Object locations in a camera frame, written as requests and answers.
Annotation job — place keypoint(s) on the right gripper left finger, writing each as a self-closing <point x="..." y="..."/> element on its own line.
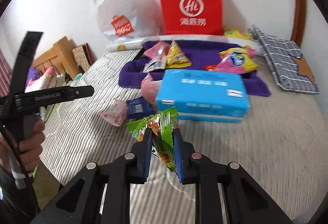
<point x="101" y="193"/>

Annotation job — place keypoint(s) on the white cartoon pillow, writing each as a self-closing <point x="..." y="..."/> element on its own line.
<point x="43" y="82"/>

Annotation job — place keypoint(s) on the red snack packet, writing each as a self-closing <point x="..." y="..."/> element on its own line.
<point x="210" y="67"/>

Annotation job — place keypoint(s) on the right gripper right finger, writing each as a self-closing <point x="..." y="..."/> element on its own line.
<point x="223" y="192"/>

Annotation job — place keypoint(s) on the patterned gift box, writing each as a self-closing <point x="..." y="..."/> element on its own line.
<point x="83" y="57"/>

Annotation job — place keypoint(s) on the pink yellow sweet potato bag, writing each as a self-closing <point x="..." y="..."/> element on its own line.
<point x="238" y="60"/>

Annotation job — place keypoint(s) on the person's left hand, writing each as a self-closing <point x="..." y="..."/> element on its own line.
<point x="31" y="148"/>

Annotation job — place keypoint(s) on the green blanket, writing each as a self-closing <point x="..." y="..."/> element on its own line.
<point x="45" y="185"/>

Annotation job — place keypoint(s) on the pink peach candy packet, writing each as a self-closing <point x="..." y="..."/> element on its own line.
<point x="150" y="88"/>

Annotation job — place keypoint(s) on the pale pink snack packet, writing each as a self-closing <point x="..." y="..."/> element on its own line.
<point x="116" y="115"/>

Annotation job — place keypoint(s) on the blue tissue pack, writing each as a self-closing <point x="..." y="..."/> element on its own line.
<point x="203" y="95"/>

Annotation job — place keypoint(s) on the brown wooden door frame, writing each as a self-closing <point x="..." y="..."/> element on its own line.
<point x="298" y="28"/>

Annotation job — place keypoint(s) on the pink triangular snack packet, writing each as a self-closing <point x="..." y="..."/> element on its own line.
<point x="157" y="55"/>

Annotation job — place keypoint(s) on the red Haidilao paper bag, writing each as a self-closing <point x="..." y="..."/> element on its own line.
<point x="192" y="16"/>

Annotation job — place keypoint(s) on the yellow cracker snack bag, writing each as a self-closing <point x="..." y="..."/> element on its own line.
<point x="176" y="58"/>

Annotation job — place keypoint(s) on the yellow lemon tea pack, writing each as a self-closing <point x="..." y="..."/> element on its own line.
<point x="238" y="34"/>

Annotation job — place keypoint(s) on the white Miniso plastic bag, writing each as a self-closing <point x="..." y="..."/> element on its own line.
<point x="120" y="20"/>

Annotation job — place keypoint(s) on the dark blue snack packet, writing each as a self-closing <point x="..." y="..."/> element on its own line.
<point x="139" y="108"/>

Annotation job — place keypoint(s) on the wooden headboard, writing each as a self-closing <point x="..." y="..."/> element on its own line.
<point x="59" y="56"/>

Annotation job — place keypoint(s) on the blue checkered fabric bag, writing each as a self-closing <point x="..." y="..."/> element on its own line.
<point x="286" y="61"/>

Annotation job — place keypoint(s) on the purple towel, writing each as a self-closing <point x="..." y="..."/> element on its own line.
<point x="200" y="53"/>

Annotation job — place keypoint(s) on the green snack packet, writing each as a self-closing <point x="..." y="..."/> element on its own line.
<point x="162" y="124"/>

